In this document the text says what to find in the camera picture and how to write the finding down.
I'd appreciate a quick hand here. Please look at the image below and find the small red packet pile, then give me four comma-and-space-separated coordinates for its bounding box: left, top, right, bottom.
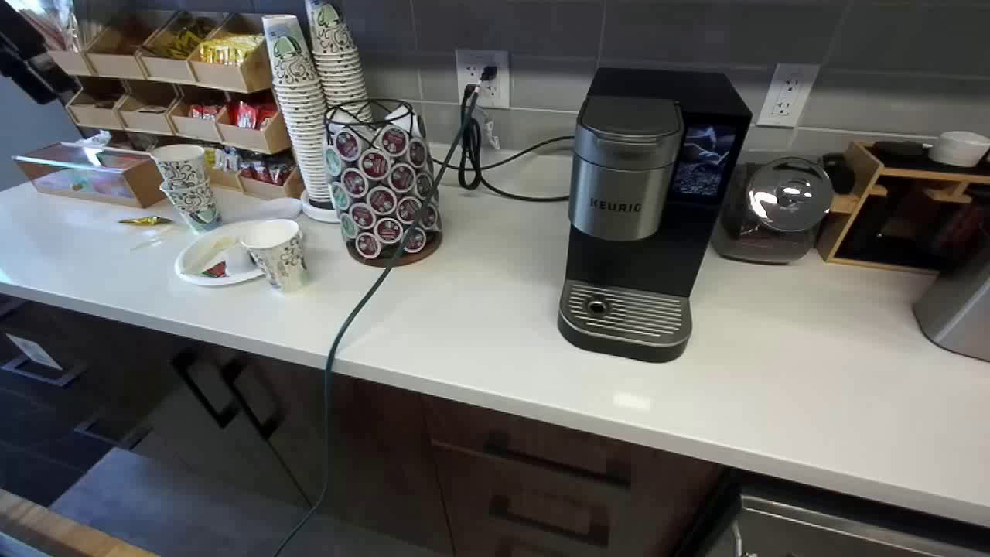
236, 152, 304, 190

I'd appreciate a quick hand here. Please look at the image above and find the bright yellow packet pile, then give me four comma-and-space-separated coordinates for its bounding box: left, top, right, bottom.
195, 29, 270, 72

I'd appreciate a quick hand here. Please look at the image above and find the yellow green packet pile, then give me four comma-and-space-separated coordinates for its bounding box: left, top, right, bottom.
143, 15, 216, 62

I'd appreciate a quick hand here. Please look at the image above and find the black silver coffee maker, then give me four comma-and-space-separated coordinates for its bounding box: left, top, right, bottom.
555, 65, 756, 365

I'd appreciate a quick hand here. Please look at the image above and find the patterned paper cup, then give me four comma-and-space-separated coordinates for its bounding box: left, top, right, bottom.
177, 190, 227, 236
147, 143, 216, 214
237, 216, 312, 298

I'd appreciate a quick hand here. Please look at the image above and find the tall paper cup stack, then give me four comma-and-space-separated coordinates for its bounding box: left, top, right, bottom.
261, 13, 338, 210
304, 0, 371, 112

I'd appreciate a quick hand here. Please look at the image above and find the brown wooden bin organizer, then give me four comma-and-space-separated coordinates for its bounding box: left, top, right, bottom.
42, 7, 309, 202

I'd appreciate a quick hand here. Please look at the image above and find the round container with glass lid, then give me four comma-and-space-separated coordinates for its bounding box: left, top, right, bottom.
708, 155, 837, 269

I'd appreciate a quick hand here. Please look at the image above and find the white paper plate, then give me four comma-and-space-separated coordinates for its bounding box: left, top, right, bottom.
171, 222, 270, 291

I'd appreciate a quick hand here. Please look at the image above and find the light wooden rack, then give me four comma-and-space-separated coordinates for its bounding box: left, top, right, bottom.
815, 135, 990, 280

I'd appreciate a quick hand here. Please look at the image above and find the wooden tea bag box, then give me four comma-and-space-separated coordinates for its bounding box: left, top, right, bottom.
13, 139, 171, 210

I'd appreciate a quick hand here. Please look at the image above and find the stainless steel built-in appliance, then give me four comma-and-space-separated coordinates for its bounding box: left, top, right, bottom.
708, 481, 990, 557

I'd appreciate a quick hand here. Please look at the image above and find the silver appliance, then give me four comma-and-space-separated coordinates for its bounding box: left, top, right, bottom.
911, 244, 990, 365

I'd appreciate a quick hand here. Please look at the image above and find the white bowl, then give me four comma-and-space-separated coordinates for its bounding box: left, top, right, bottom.
929, 128, 990, 172

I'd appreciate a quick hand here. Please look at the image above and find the black power cord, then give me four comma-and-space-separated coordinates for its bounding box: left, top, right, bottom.
454, 62, 579, 207

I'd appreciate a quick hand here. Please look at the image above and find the wire coffee pod carousel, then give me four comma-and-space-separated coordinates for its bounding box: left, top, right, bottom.
321, 96, 450, 269

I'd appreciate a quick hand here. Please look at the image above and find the green cable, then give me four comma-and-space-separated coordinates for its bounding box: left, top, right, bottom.
270, 84, 485, 557

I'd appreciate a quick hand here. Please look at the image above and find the white wall outlet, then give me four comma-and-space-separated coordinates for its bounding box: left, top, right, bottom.
756, 58, 823, 133
451, 47, 515, 112

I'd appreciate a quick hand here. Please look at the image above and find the black drawer handle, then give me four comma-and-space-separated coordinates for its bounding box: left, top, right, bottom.
478, 427, 635, 491
488, 489, 612, 548

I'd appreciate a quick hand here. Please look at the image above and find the black cabinet door handle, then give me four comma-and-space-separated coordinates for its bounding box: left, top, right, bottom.
222, 359, 287, 441
171, 347, 245, 429

